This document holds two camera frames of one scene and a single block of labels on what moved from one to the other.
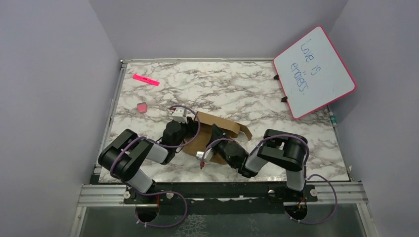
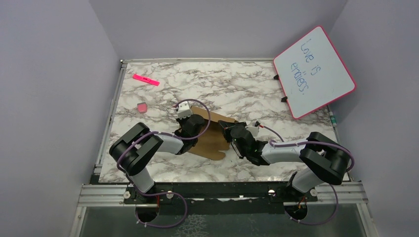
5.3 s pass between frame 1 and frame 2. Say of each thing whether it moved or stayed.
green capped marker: stayed
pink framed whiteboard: stayed
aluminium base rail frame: stayed
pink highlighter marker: stayed
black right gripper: moved
